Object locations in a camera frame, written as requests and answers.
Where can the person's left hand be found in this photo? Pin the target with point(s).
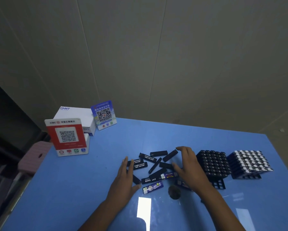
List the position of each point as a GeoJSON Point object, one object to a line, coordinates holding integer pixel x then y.
{"type": "Point", "coordinates": [122, 185]}

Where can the person's right hand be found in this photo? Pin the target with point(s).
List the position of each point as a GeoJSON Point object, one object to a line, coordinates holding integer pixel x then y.
{"type": "Point", "coordinates": [193, 173]}

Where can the row of black lighters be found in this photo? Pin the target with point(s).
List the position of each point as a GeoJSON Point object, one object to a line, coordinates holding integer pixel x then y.
{"type": "Point", "coordinates": [213, 163]}

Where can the black grid tray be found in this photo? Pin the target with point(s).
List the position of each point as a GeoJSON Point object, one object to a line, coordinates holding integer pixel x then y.
{"type": "Point", "coordinates": [247, 176]}
{"type": "Point", "coordinates": [219, 184]}

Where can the pile of mixed lighters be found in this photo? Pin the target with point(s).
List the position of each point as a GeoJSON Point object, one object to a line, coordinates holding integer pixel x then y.
{"type": "Point", "coordinates": [147, 157]}

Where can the row of blue lighters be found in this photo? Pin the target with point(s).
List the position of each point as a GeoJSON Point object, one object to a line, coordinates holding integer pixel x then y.
{"type": "Point", "coordinates": [250, 162]}

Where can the person's right forearm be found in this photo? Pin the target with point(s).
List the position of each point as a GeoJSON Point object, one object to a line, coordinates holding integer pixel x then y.
{"type": "Point", "coordinates": [218, 211]}

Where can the dark round disc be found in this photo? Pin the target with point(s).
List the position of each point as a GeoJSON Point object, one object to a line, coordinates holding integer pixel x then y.
{"type": "Point", "coordinates": [174, 192]}

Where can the blue code sign stand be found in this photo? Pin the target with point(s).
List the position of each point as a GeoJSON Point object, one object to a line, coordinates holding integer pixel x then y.
{"type": "Point", "coordinates": [103, 115]}

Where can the red code sign stand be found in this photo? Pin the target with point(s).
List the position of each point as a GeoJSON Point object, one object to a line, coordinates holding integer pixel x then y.
{"type": "Point", "coordinates": [66, 137]}

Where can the white cardboard box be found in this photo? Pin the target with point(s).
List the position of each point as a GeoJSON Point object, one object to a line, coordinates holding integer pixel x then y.
{"type": "Point", "coordinates": [78, 113]}

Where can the pink plastic stool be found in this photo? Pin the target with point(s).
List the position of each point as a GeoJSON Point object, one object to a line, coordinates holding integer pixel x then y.
{"type": "Point", "coordinates": [33, 158]}

